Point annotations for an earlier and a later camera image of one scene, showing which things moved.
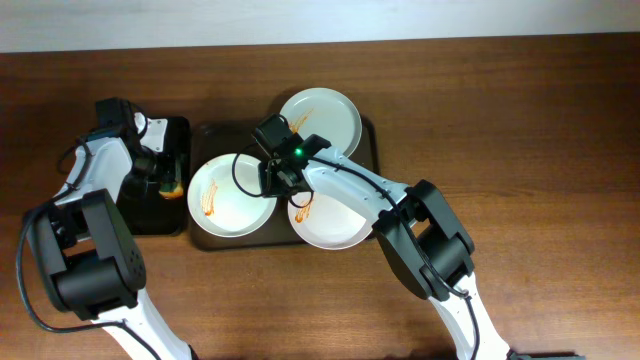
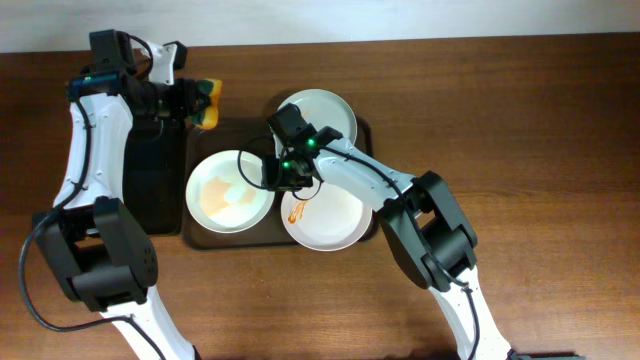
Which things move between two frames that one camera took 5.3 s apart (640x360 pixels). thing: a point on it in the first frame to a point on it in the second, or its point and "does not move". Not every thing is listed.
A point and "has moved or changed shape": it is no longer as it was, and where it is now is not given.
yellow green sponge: [170, 190] to [208, 117]
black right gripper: [279, 180] to [279, 181]
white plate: [325, 224] has moved or changed shape
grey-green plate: [326, 113] does not move
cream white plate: [217, 203] does not move
